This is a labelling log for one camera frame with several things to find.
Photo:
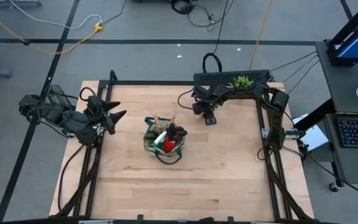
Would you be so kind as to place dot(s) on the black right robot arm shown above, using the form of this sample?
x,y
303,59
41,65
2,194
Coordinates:
x,y
278,101

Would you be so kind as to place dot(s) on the cream green canvas gardening bag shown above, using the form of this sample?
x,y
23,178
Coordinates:
x,y
149,143

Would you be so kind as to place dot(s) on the green plant in white pot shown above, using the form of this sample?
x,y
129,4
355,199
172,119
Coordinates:
x,y
244,81

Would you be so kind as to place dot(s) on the red black garden glove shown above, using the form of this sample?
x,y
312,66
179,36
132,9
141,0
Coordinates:
x,y
169,145

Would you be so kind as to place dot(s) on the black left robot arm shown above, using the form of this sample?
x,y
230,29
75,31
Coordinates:
x,y
73,121

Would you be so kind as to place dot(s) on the white paper sheet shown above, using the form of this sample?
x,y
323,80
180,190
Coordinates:
x,y
314,138

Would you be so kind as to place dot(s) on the grey desk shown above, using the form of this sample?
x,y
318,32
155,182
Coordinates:
x,y
340,87

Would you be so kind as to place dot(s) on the black perforated metal box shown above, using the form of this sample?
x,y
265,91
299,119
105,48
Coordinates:
x,y
216,75

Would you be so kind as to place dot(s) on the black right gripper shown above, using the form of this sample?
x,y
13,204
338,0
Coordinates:
x,y
205,104

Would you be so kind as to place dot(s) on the black aluminium table frame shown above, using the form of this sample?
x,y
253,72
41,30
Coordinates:
x,y
166,82

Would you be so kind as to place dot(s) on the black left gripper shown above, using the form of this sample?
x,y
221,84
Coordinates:
x,y
96,107

